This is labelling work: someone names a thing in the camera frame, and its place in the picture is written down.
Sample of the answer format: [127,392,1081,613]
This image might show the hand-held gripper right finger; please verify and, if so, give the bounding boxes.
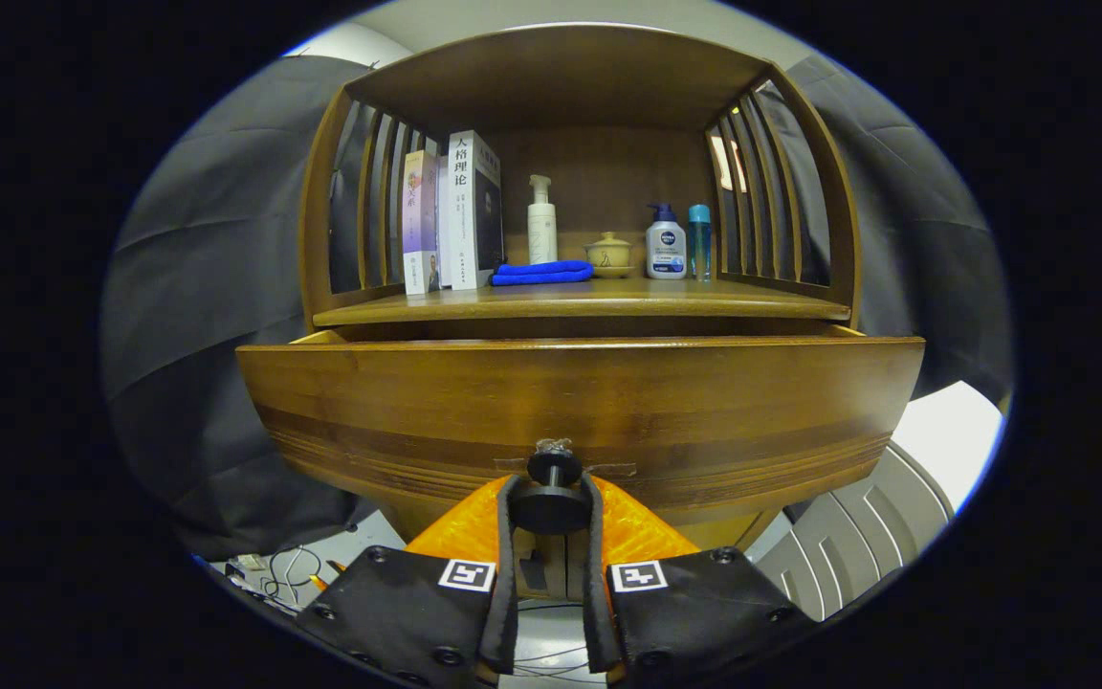
[578,471,818,689]

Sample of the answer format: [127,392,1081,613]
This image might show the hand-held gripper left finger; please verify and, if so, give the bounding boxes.
[295,473,525,689]

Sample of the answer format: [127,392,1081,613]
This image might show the black drawer knob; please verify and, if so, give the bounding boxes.
[510,440,594,535]

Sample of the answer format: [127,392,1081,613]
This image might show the brown wooden drawer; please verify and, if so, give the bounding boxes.
[235,325,927,525]

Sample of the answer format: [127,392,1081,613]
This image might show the wooden countertop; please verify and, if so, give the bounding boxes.
[312,276,853,328]

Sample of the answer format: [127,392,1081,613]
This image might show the brown wooden cabinet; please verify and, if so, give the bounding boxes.
[298,21,863,604]

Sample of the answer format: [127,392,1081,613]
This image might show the gray slatted chair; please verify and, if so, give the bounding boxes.
[757,445,956,623]

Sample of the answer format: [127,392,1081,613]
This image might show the folded blue cloth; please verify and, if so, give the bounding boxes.
[491,260,596,287]

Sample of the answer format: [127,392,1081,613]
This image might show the yellow lidded teacup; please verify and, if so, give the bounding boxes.
[584,232,636,279]

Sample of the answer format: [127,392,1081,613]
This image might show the white bottle blue cap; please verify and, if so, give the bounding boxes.
[645,203,688,280]

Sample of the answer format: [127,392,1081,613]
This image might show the white pump bottle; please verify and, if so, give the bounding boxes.
[527,174,559,266]

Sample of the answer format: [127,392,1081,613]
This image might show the teal clear bottle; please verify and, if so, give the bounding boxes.
[688,204,713,280]

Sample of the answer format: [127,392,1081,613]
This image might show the white board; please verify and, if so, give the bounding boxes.
[891,381,1004,513]

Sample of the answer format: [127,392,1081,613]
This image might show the thick white book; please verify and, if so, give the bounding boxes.
[446,130,506,291]

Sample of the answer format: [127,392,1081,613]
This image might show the purple book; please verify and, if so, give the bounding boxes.
[402,149,441,296]

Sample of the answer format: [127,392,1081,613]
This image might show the black backdrop cloth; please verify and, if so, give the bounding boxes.
[99,53,1016,561]

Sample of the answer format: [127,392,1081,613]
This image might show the black floor cables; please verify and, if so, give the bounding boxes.
[259,544,327,606]

